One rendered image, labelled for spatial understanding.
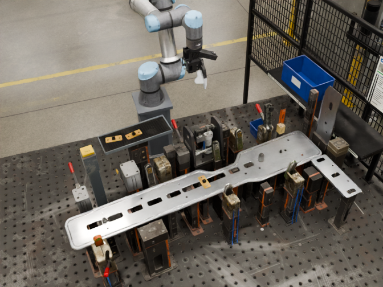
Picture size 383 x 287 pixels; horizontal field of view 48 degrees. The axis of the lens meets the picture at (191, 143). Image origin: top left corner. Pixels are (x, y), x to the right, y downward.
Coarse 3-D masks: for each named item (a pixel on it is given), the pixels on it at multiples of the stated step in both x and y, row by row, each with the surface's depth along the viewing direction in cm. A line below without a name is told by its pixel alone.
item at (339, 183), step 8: (312, 160) 226; (328, 160) 226; (320, 168) 222; (328, 168) 221; (336, 168) 221; (328, 176) 218; (344, 176) 217; (336, 184) 213; (344, 184) 213; (352, 184) 213; (344, 192) 210
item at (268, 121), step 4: (264, 104) 227; (268, 104) 227; (264, 108) 228; (268, 108) 226; (272, 108) 224; (264, 112) 229; (268, 112) 230; (264, 116) 231; (268, 116) 231; (264, 120) 232; (268, 120) 233; (264, 124) 234; (268, 124) 235
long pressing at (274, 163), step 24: (264, 144) 235; (288, 144) 235; (312, 144) 234; (240, 168) 223; (264, 168) 223; (144, 192) 214; (168, 192) 213; (192, 192) 213; (216, 192) 213; (96, 216) 204; (144, 216) 203; (72, 240) 195
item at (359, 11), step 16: (320, 0) 412; (336, 0) 388; (352, 0) 365; (368, 0) 340; (320, 32) 427; (336, 32) 401; (320, 48) 437; (336, 48) 408; (352, 48) 382; (336, 64) 414; (352, 64) 382; (352, 80) 391
